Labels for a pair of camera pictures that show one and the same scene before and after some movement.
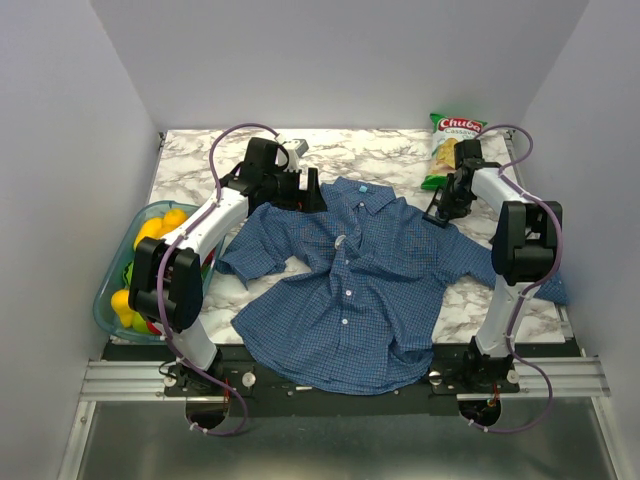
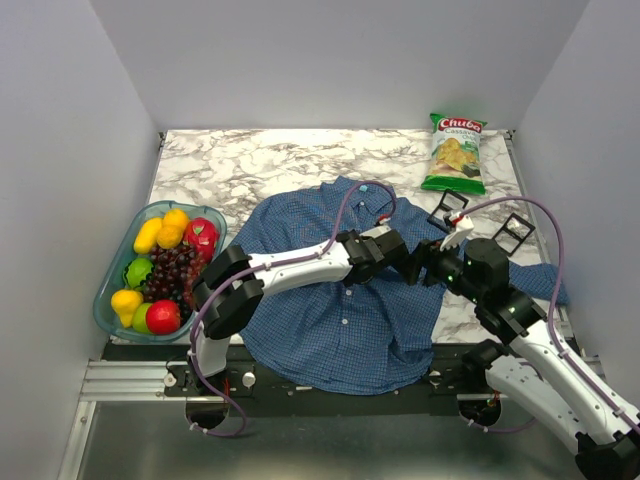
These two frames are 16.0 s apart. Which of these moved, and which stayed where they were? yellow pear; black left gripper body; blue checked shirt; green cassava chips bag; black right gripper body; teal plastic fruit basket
Moved: black left gripper body; black right gripper body
Stayed: green cassava chips bag; teal plastic fruit basket; yellow pear; blue checked shirt
